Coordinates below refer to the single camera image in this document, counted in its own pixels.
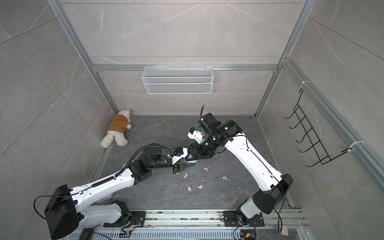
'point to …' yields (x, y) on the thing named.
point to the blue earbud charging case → (190, 161)
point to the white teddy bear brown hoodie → (117, 129)
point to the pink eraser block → (284, 231)
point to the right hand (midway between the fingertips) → (191, 157)
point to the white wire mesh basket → (192, 79)
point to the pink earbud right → (200, 187)
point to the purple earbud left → (186, 175)
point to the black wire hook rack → (317, 143)
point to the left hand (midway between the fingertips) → (193, 156)
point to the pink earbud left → (189, 188)
